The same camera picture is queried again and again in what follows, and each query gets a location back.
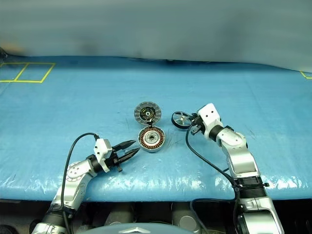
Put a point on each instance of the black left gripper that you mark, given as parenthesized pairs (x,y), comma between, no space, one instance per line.
(114,158)

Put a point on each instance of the silver spoked rotor bell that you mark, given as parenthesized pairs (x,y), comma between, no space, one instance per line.
(181,120)

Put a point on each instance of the yellow tape corner mark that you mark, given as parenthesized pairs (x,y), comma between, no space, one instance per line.
(306,74)

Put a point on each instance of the dark rounded grey shape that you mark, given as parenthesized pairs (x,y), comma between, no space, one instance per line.
(185,217)
(120,215)

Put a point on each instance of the yellow tape double square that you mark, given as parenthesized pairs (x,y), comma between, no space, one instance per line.
(35,72)

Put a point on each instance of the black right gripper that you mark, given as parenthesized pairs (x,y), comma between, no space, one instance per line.
(198,128)

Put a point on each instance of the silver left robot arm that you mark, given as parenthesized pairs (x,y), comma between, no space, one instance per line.
(78,173)

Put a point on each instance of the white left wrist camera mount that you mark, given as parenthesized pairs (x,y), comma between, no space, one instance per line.
(102,151)

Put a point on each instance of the blue plastic table cover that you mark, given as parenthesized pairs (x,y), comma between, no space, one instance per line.
(156,85)

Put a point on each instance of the grey robot torso top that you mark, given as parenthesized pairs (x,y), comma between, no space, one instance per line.
(136,230)

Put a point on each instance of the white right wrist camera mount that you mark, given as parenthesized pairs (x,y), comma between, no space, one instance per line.
(210,119)

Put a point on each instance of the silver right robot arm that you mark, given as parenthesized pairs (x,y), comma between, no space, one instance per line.
(240,156)

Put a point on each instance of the motor stator with copper windings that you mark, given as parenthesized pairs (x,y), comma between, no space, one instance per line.
(151,139)

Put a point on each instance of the round motor cover circuit board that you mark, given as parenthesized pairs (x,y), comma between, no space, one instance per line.
(147,112)

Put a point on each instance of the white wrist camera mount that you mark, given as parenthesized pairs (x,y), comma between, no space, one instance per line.
(210,119)
(102,151)

